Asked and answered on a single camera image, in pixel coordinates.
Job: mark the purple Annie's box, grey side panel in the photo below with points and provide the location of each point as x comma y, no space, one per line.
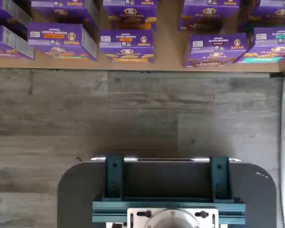
4,12
4,45

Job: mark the purple Annie's box, dark picture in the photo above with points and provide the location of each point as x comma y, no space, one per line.
273,16
204,16

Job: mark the purple Annie's hidden veggies box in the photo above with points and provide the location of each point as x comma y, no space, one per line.
59,40

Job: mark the dark grey robot base table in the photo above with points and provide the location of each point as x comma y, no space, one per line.
78,190

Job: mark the purple Annie's box, orange label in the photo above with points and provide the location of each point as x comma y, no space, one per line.
127,47

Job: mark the purple Annie's box, brown picture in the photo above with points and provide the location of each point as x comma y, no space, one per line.
61,9

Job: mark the grey robot arm base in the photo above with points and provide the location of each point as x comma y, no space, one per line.
171,219

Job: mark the teal metal mounting frame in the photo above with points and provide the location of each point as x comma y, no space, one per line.
114,175

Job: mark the brown wooden shelf board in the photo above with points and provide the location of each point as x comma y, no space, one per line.
168,47

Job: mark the purple Annie's box, brown label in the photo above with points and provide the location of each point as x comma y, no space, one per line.
216,52

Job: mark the purple Annie's box, teal label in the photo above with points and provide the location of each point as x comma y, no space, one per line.
268,47

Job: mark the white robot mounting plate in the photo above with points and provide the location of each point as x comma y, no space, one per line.
135,216

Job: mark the purple Annie's box, yellow picture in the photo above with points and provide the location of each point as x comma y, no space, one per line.
130,14

